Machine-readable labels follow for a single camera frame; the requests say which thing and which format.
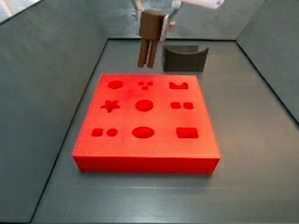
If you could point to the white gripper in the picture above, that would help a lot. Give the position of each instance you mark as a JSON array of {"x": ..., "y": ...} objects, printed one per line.
[{"x": 209, "y": 4}]

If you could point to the red shape sorter board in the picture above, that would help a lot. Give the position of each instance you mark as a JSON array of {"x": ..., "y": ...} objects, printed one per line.
[{"x": 146, "y": 125}]

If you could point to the black curved holder block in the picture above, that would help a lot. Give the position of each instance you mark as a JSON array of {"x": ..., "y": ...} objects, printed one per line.
[{"x": 184, "y": 58}]

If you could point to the brown three prong peg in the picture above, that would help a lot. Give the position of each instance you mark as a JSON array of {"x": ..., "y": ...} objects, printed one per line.
[{"x": 149, "y": 32}]

